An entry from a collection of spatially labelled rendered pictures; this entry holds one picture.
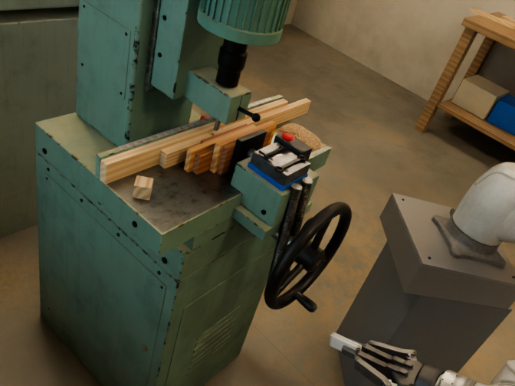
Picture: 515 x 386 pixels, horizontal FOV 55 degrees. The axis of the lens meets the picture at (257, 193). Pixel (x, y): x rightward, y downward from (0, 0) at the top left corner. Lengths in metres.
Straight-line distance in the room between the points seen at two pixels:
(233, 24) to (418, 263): 0.82
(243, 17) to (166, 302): 0.65
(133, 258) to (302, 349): 0.98
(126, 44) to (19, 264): 1.17
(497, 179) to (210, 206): 0.81
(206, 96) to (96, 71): 0.31
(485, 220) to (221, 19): 0.91
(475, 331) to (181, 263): 1.00
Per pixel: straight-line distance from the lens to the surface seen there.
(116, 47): 1.21
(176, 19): 1.10
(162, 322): 1.25
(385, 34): 4.68
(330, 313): 2.16
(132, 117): 1.25
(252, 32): 0.99
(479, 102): 3.91
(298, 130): 1.33
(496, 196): 1.48
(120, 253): 1.26
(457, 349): 1.78
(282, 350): 1.97
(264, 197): 1.04
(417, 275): 1.45
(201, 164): 1.09
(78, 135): 1.36
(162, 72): 1.16
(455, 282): 1.51
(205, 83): 1.12
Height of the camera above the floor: 1.55
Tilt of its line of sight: 36 degrees down
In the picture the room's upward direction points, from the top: 17 degrees clockwise
